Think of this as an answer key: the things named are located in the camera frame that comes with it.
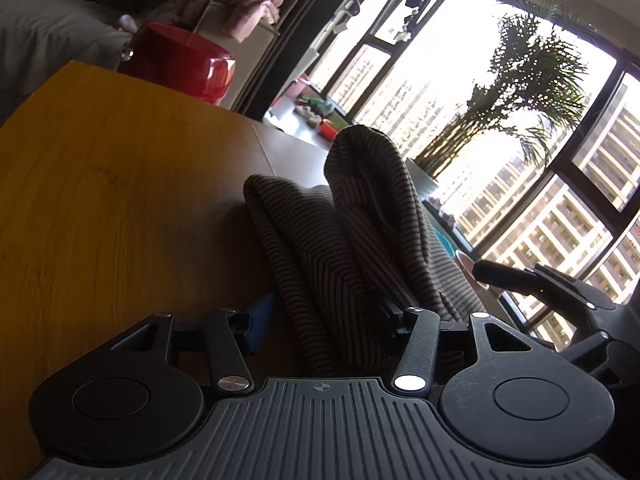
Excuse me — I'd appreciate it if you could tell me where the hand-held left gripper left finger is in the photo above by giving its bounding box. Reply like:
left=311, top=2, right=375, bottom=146
left=107, top=290, right=278, bottom=395

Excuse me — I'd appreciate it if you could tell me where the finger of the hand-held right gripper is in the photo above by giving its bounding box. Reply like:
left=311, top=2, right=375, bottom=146
left=562, top=332, right=622, bottom=369
left=472, top=258, right=617, bottom=312

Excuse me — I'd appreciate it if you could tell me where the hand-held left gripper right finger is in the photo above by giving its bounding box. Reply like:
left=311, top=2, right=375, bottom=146
left=372, top=287, right=549, bottom=394

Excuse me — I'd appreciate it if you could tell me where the striped knit garment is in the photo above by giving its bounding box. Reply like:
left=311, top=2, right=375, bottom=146
left=243, top=124, right=486, bottom=379

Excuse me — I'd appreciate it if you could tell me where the pile of pink clothes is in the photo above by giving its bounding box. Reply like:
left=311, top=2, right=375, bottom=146
left=167, top=0, right=284, bottom=44

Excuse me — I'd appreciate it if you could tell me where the pink plastic bucket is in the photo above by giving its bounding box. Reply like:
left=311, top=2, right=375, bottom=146
left=454, top=252, right=491, bottom=291

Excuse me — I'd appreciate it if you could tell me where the blue plastic basin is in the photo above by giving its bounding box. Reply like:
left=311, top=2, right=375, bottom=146
left=432, top=227, right=456, bottom=256

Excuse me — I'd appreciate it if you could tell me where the tall palm in white pot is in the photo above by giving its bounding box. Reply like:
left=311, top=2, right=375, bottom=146
left=404, top=0, right=602, bottom=197

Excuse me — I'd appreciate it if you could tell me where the green toy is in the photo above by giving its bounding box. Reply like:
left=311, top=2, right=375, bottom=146
left=294, top=97, right=334, bottom=116

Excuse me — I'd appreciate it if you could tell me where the beige sofa armrest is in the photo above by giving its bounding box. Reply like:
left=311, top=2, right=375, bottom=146
left=190, top=0, right=281, bottom=111

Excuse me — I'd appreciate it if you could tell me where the dark curtain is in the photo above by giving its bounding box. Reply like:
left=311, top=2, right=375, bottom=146
left=232, top=0, right=381, bottom=121

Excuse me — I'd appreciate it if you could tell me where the red round container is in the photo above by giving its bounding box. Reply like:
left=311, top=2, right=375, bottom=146
left=117, top=22, right=237, bottom=106

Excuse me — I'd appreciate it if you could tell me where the white floor washer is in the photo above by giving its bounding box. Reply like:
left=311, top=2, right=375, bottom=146
left=312, top=0, right=361, bottom=62

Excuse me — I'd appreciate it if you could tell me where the grey covered sofa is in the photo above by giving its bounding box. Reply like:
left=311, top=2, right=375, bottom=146
left=0, top=0, right=282, bottom=127

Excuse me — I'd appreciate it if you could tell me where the black window frame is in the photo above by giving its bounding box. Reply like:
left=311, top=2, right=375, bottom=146
left=270, top=0, right=640, bottom=352

